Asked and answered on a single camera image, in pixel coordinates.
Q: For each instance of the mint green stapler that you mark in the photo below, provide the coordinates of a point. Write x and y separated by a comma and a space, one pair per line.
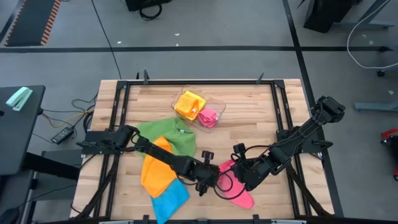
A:
18, 99

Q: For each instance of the green microfiber towel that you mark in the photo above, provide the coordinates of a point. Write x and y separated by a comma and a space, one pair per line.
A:
168, 130

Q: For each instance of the black desk base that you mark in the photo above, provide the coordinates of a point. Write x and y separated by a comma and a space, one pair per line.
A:
53, 166

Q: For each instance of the red and black cart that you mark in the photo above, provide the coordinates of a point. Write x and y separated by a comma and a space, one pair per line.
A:
388, 133

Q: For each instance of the blue microfiber towel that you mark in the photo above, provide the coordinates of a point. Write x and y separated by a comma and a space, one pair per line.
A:
169, 202

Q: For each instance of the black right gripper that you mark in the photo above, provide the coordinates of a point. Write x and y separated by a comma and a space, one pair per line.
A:
250, 172

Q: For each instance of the black side table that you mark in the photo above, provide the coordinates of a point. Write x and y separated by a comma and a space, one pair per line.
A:
15, 140

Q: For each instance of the black orange-edged floor mat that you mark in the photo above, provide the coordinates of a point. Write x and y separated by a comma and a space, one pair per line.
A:
31, 21

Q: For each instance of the black cabinet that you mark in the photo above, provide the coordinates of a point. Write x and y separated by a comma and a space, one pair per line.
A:
323, 14

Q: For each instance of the black equipment box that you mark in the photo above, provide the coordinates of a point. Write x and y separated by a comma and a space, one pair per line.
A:
140, 3

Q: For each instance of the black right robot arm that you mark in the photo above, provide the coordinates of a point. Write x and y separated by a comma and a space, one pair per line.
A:
295, 140

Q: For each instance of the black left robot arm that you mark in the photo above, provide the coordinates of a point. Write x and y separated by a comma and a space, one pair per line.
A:
161, 155

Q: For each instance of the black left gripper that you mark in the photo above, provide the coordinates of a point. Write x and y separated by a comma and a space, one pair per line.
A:
206, 175

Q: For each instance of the clear plastic bin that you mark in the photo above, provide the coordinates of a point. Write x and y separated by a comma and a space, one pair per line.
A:
220, 107

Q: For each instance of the black power adapter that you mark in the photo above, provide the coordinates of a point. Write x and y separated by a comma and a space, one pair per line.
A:
62, 135

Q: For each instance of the black caster wheel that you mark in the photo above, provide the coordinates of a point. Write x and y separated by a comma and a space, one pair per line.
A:
380, 73

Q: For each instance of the black aluminium table frame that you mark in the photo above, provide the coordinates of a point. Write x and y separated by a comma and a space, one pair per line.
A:
171, 82

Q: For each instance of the pink microfiber towel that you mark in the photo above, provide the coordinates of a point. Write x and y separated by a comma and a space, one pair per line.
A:
242, 199
207, 118

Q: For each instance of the grey metal desk foot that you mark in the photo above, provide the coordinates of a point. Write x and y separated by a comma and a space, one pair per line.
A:
373, 106
373, 24

